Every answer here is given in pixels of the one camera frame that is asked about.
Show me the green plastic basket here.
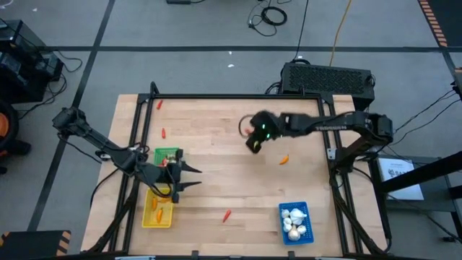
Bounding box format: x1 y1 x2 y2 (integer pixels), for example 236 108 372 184
154 147 180 167

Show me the black aluminium table frame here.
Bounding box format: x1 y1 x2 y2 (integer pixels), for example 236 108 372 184
86 81 389 259

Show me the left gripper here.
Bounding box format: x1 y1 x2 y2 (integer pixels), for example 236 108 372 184
145 149 203 204

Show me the yellow plastic basket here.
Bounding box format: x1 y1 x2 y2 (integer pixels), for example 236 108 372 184
141 186 175 229

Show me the hazard striped black platform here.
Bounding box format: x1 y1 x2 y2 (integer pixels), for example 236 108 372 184
0 230 72 260

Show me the coiled black cable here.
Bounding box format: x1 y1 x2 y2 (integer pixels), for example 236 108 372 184
247 0 289 38

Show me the black perforated computer tower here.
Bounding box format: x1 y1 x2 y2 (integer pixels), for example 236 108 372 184
279 61 376 116

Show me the hazard striped black mat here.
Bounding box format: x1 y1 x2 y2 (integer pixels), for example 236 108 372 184
417 0 462 48

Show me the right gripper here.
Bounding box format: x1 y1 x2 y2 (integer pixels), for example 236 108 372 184
245 110 284 155

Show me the black equipment stack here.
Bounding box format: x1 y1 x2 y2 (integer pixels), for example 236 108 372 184
0 18 65 105

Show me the white paper sign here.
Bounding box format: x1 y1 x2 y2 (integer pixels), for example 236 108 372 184
377 157 425 202

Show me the black power cable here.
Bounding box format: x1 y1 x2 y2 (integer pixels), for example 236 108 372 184
291 0 310 62

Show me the blue plastic basket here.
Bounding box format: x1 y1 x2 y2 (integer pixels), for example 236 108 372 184
278 201 315 246

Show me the thin black floor cable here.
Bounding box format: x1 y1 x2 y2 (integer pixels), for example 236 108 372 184
395 88 462 133
393 97 462 145

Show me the orange black vacuum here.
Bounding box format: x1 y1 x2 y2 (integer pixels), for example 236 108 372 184
0 99 32 176

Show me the black side stand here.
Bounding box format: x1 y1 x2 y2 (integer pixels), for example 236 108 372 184
367 153 462 246

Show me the yellow cable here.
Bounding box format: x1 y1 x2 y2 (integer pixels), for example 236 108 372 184
328 0 353 67

